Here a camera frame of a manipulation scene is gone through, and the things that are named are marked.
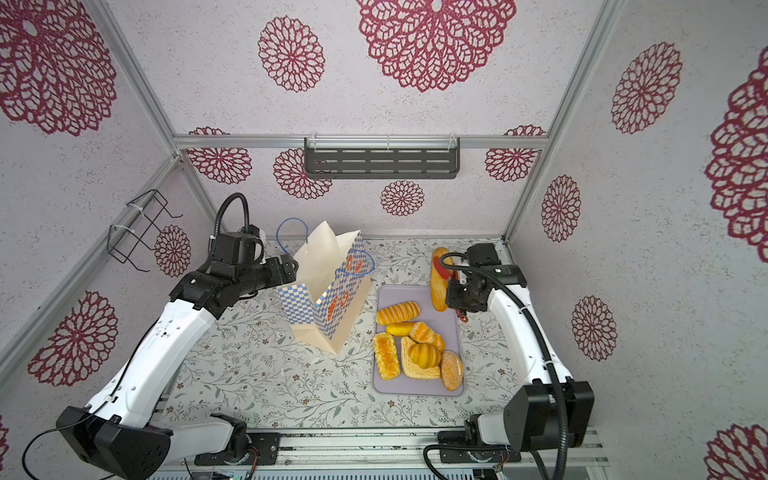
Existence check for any long baguette fake bread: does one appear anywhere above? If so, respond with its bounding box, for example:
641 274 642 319
429 246 455 313

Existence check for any round pumpkin fake bun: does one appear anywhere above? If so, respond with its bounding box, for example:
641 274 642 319
408 343 442 369

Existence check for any blue checkered paper bag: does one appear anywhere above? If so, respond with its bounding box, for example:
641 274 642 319
277 221 376 355

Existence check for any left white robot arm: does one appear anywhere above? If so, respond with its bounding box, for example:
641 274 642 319
56 228 299 479

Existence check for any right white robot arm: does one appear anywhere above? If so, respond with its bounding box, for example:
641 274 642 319
434 243 595 453

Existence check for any fake croissant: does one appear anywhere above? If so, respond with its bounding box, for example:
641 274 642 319
409 322 446 352

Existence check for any braided fake bread loaf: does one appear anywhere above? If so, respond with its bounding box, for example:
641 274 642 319
376 301 421 326

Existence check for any small yellow fake bread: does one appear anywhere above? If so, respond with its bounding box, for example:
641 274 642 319
386 322 415 337

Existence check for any oval sugared fake bread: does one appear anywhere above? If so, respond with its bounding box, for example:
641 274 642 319
440 350 464 391

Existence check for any triangular fake toast slice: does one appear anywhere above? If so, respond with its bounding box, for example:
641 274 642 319
400 337 441 380

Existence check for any corn topped fake bread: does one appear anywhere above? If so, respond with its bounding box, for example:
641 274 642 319
374 332 401 381

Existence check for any lavender plastic tray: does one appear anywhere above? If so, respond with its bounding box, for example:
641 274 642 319
371 285 466 397

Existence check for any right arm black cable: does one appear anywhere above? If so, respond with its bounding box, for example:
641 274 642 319
422 251 570 480

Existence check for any black wire wall rack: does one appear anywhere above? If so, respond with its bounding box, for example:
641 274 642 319
106 189 182 273

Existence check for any dark grey wall shelf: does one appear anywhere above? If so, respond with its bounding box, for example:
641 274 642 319
303 137 461 180

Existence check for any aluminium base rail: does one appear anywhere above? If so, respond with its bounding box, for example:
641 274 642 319
151 427 619 479

